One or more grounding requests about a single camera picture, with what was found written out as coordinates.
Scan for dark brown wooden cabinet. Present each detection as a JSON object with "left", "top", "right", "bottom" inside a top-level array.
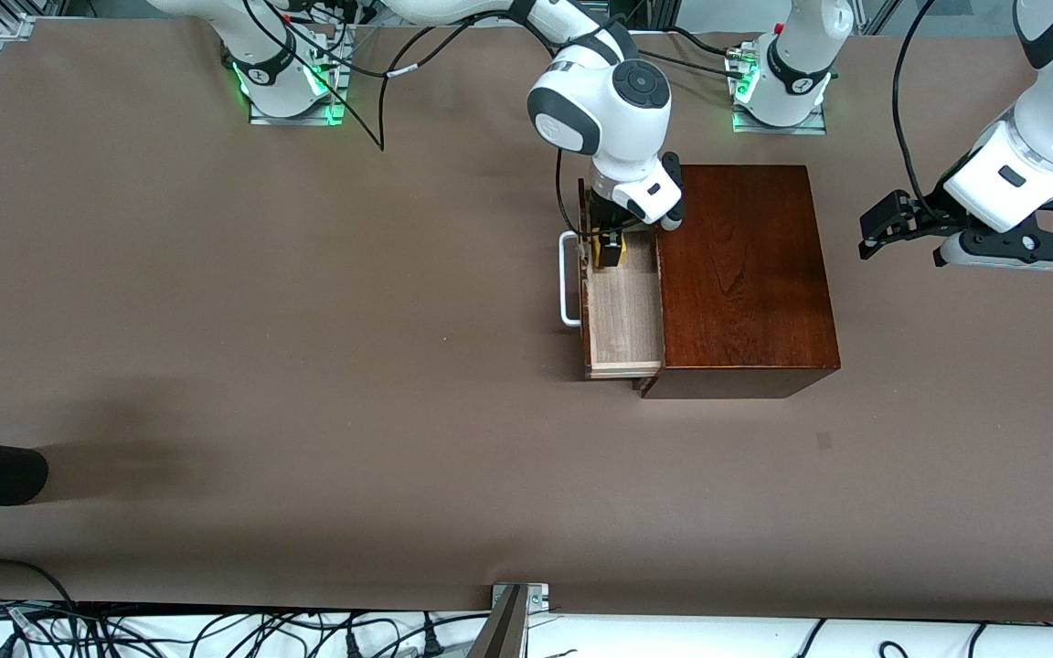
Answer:
[{"left": 641, "top": 164, "right": 841, "bottom": 400}]

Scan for aluminium right arm base plate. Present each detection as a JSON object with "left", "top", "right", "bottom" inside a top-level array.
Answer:
[{"left": 248, "top": 26, "right": 346, "bottom": 127}]

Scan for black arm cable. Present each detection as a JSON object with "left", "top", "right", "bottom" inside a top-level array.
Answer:
[
  {"left": 243, "top": 0, "right": 584, "bottom": 240},
  {"left": 892, "top": 0, "right": 939, "bottom": 207}
]

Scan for white metal drawer handle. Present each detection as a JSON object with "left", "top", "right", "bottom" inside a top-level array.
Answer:
[{"left": 559, "top": 231, "right": 585, "bottom": 328}]

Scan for short black table cable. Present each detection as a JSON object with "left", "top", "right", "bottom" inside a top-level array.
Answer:
[{"left": 668, "top": 26, "right": 742, "bottom": 58}]

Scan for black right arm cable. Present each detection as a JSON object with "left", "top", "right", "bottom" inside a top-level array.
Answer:
[{"left": 243, "top": 0, "right": 584, "bottom": 240}]

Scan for grey metal pole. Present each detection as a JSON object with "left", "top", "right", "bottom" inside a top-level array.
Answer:
[{"left": 465, "top": 585, "right": 527, "bottom": 658}]

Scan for long black table cable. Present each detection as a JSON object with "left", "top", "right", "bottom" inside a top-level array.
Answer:
[{"left": 645, "top": 48, "right": 747, "bottom": 76}]

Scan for metal mounting bracket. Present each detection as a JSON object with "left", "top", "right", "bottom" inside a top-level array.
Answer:
[{"left": 490, "top": 582, "right": 550, "bottom": 615}]

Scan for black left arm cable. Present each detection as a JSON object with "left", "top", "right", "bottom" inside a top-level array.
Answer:
[{"left": 892, "top": 0, "right": 939, "bottom": 207}]

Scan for aluminium left arm base plate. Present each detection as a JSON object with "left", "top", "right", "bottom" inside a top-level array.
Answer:
[{"left": 732, "top": 101, "right": 827, "bottom": 136}]

